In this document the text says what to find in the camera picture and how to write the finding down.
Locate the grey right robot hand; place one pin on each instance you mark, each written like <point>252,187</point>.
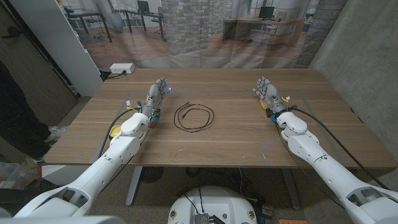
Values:
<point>270,95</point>

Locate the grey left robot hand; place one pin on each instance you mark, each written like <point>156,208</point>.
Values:
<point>154,99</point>

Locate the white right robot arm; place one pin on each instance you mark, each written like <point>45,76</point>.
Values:
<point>326,165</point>

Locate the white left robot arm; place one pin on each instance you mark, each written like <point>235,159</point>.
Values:
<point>102,168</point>

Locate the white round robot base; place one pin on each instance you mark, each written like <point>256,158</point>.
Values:
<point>214,202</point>

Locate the red green wooden maraca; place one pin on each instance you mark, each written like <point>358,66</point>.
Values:
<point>151,124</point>

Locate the yellow button on black base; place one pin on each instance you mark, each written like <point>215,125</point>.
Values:
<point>115,130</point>
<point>263,104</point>

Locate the white power strip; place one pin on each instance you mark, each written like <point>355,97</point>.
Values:
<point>122,68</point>

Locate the black round fan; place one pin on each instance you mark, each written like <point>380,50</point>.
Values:
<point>151,174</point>

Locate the printed office backdrop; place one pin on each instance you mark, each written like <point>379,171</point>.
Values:
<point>192,31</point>

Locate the grey table leg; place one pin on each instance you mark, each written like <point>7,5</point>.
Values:
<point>291,189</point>
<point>134,186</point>

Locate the white cabinet panel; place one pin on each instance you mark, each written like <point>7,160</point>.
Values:
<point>62,46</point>

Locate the small grey metal box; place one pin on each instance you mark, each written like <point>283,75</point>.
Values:
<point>268,210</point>

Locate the dark brown door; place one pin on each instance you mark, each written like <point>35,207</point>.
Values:
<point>37,77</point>

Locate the orange flat object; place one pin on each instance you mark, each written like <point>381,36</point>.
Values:
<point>292,221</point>

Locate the person in dark clothes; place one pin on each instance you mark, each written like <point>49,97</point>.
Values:
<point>15,118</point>

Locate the clear plastic bin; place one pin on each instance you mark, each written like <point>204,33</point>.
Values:
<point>12,174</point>

